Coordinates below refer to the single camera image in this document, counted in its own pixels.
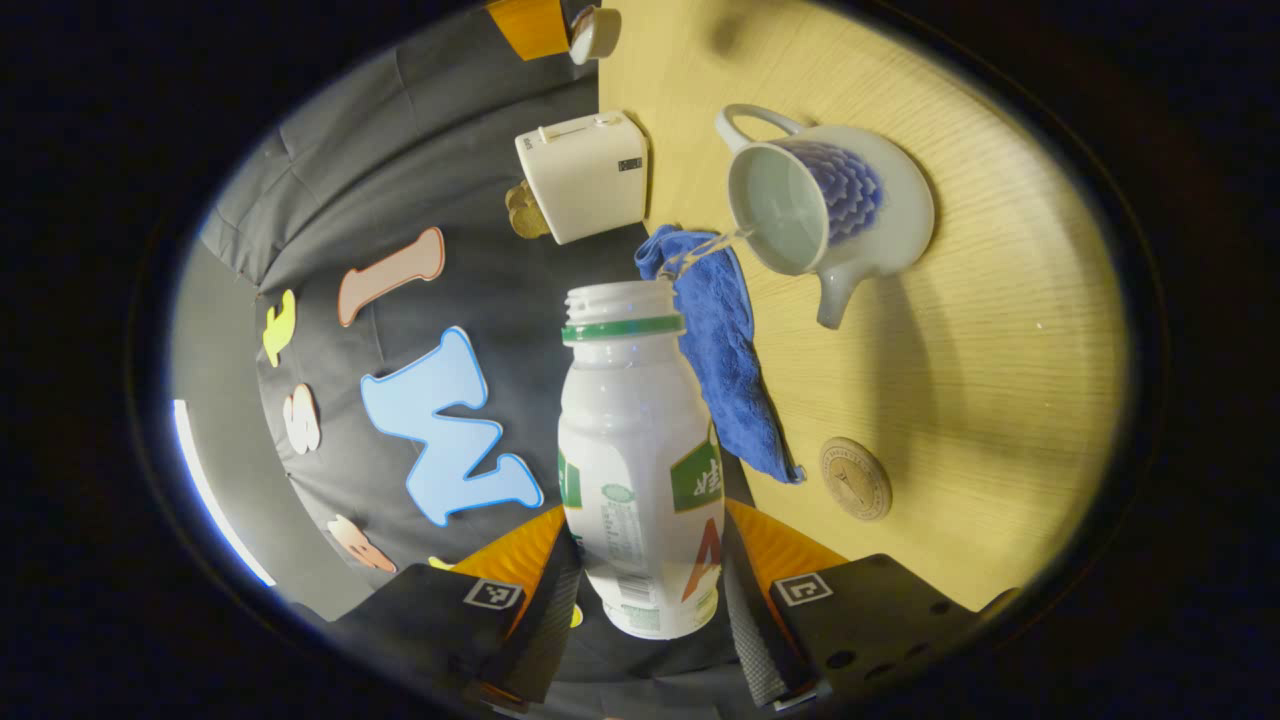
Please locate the white and blue teacup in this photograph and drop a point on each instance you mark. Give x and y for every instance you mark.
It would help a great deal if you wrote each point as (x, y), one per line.
(890, 220)

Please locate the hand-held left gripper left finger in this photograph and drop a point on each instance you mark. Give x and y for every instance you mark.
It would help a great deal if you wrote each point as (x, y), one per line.
(430, 620)

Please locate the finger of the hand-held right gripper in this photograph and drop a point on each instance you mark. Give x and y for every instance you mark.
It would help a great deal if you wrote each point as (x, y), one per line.
(530, 25)

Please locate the blue towel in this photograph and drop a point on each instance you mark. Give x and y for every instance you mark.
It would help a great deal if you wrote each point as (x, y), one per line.
(730, 370)

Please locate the white teacup lid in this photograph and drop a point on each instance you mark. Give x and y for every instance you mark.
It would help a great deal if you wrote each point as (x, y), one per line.
(598, 32)

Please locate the white toaster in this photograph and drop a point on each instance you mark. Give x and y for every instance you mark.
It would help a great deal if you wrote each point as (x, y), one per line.
(590, 175)

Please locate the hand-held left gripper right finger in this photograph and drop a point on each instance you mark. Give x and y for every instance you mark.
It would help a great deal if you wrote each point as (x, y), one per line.
(870, 620)

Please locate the round wooden coaster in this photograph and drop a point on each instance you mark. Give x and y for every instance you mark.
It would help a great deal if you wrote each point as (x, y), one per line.
(856, 480)

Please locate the white plastic water bottle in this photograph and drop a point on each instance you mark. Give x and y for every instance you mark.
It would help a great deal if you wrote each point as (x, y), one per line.
(630, 430)

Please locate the black backdrop cloth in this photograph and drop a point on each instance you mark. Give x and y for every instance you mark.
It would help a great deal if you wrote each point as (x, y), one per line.
(430, 170)

